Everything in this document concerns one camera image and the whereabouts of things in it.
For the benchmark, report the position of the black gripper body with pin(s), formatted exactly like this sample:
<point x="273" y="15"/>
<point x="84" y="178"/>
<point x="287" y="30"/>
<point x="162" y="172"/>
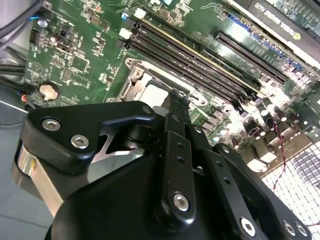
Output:
<point x="112" y="207"/>

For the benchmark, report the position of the silver CPU with green rim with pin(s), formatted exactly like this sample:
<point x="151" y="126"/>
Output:
<point x="155" y="93"/>

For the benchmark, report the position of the metal socket cover frame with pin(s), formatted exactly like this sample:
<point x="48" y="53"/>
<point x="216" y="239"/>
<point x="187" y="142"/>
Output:
<point x="138" y="86"/>

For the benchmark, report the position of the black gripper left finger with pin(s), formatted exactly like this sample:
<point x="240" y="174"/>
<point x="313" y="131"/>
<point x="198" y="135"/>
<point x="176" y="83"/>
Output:
<point x="75" y="121"/>

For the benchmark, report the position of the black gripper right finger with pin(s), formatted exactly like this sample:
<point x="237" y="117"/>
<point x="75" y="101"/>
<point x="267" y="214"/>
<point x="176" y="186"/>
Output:
<point x="225" y="180"/>

